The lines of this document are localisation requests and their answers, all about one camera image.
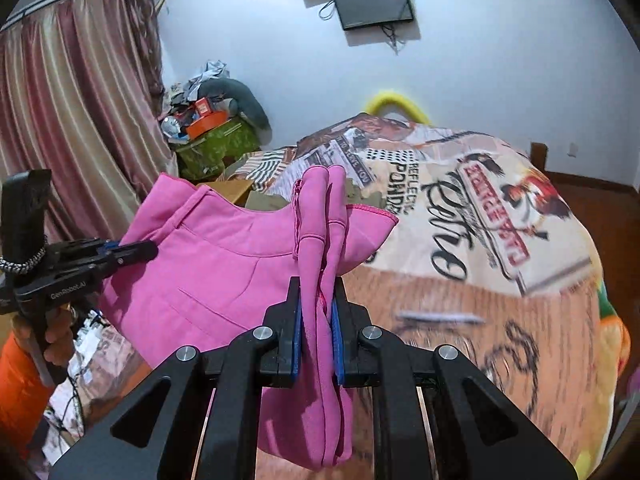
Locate green cardboard box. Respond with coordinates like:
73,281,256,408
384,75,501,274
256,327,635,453
175,120,261,181

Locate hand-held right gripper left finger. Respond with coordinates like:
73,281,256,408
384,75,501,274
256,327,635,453
49,276,305,480

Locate white curtain rail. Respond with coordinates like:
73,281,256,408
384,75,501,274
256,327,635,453
0,0,127,32

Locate orange box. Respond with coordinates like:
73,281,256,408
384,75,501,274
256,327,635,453
186,111,229,140

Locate striped pink curtain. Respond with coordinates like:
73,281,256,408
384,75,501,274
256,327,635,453
0,0,179,247

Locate pink pants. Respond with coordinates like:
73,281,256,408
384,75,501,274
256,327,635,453
97,164,400,471

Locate olive green garment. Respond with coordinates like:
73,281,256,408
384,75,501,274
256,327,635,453
245,180,387,214

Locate crumpled grey cloth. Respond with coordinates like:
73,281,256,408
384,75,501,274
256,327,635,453
186,60,229,99

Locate person's left hand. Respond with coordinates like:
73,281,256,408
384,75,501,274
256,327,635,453
11,307,77,380

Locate black white braided cord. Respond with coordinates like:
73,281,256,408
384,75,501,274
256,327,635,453
0,246,47,275

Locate printed blanket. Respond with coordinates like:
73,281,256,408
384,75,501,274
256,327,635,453
220,114,622,480

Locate yellow ring cushion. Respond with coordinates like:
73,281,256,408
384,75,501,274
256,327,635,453
363,90,431,125

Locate wooden table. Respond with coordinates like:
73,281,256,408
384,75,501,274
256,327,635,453
197,180,254,209

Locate orange plush cushion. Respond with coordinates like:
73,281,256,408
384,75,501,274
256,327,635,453
601,314,631,377

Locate tangle of black cables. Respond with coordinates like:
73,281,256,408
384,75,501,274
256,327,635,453
44,374,84,442

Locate black hanging cables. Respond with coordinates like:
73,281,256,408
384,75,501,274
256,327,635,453
381,22,407,55

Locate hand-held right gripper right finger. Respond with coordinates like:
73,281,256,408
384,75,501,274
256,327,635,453
330,276,578,480

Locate grey bolster pillow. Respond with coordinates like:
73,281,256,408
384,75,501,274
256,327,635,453
200,80,271,144

